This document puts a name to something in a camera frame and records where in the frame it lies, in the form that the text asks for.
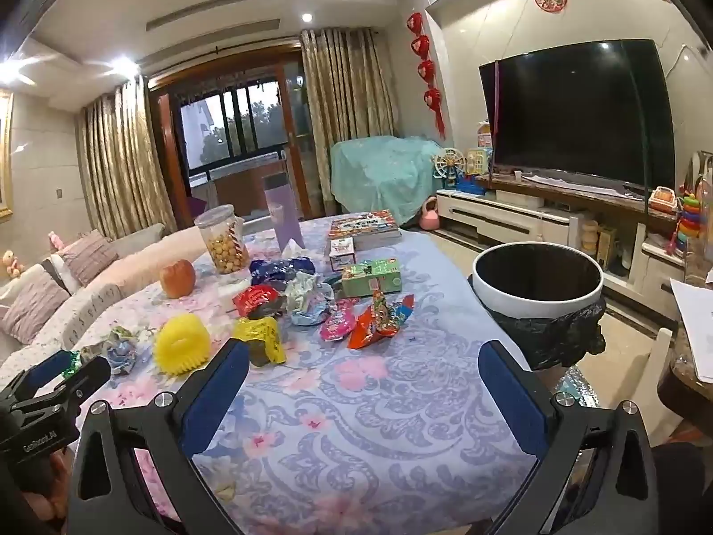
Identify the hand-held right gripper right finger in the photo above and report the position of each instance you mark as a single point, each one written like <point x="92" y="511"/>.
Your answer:
<point x="512" y="395"/>

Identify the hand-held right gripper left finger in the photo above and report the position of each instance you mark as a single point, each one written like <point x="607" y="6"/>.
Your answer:
<point x="218" y="395"/>

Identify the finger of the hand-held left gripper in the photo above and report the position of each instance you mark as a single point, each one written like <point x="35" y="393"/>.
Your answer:
<point x="44" y="370"/>
<point x="83" y="379"/>

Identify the green foil wrapper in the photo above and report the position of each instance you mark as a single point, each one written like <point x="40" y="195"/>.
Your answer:
<point x="72" y="365"/>

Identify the grey blue wrapper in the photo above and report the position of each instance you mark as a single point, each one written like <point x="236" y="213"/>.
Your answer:
<point x="117" y="351"/>

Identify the yellow spiky toy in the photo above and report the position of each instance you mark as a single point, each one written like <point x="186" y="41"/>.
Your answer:
<point x="181" y="343"/>

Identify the yellow wrapper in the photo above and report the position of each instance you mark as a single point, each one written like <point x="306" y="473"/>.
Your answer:
<point x="262" y="334"/>

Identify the white bin with black bag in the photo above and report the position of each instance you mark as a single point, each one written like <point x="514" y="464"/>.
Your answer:
<point x="537" y="301"/>

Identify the red wrapper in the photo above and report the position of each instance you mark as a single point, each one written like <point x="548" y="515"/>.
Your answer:
<point x="256" y="301"/>

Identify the silver wrapper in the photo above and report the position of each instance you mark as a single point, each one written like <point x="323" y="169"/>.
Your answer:
<point x="306" y="298"/>

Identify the blue plastic wrapper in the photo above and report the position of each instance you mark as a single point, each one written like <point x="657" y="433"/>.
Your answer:
<point x="278" y="270"/>

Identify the pink wrapper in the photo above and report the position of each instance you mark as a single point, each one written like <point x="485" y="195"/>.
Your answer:
<point x="337" y="320"/>

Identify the colourful striped snack packet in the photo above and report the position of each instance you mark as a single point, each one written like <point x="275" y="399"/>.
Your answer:
<point x="392" y="312"/>

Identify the orange snack packet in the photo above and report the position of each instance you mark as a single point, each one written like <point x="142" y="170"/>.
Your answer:
<point x="365" y="329"/>

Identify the green carton box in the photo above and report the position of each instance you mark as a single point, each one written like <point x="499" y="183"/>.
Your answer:
<point x="370" y="278"/>

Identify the small white red box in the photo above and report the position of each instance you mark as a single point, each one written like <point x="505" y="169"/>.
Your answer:
<point x="341" y="253"/>

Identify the person's left hand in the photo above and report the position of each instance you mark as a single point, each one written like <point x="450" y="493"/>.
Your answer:
<point x="60" y="485"/>

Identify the silver glitter board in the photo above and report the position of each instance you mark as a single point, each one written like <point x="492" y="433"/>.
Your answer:
<point x="576" y="387"/>

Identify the pink striped pillow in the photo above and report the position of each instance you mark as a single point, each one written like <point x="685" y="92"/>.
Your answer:
<point x="89" y="256"/>
<point x="33" y="306"/>

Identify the light upholstered sofa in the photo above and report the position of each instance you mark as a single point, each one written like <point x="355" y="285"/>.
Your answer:
<point x="106" y="290"/>

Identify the red apple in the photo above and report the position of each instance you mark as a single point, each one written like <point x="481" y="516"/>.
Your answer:
<point x="178" y="278"/>

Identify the pink plush toy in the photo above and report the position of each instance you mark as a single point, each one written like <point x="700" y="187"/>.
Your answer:
<point x="55" y="241"/>

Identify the clear jar of snack balls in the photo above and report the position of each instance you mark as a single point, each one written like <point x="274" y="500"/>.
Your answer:
<point x="223" y="245"/>

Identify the marble side table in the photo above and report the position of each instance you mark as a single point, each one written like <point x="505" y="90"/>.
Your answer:
<point x="685" y="395"/>

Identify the yellow slotted box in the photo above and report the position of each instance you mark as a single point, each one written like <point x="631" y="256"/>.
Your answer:
<point x="607" y="246"/>

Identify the stack of yellow tubs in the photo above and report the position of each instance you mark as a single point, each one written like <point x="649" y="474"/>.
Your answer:
<point x="589" y="236"/>

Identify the white television cabinet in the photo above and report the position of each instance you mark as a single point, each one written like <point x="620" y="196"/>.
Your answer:
<point x="518" y="214"/>

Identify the white paper sheet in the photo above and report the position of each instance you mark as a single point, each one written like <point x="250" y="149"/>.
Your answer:
<point x="693" y="329"/>

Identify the purple bottle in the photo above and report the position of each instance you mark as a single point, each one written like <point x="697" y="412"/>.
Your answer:
<point x="284" y="212"/>

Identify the pink toy kettlebell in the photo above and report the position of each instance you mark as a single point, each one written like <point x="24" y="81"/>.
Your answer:
<point x="429" y="214"/>

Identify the beige patterned curtain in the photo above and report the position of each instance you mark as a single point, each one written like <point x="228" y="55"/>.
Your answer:
<point x="348" y="117"/>
<point x="122" y="161"/>

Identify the thick colourful book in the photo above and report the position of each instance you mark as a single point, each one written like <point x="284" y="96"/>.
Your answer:
<point x="365" y="228"/>

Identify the colourful toy house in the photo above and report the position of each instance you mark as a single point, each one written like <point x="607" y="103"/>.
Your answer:
<point x="478" y="162"/>

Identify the toy ferris wheel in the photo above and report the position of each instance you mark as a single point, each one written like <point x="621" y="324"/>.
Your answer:
<point x="447" y="167"/>

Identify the orange toy telephone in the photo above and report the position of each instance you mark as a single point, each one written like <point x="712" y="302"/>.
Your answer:
<point x="663" y="199"/>

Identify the teal cloth cover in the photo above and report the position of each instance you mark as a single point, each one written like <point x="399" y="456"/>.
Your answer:
<point x="384" y="173"/>

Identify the wooden framed glass door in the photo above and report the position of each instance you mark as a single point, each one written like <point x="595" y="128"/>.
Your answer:
<point x="234" y="122"/>

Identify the black flat television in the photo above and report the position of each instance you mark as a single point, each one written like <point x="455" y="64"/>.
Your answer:
<point x="579" y="111"/>

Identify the round ceiling spotlight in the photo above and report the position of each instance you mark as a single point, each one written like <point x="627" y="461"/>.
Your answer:
<point x="120" y="65"/>
<point x="306" y="16"/>

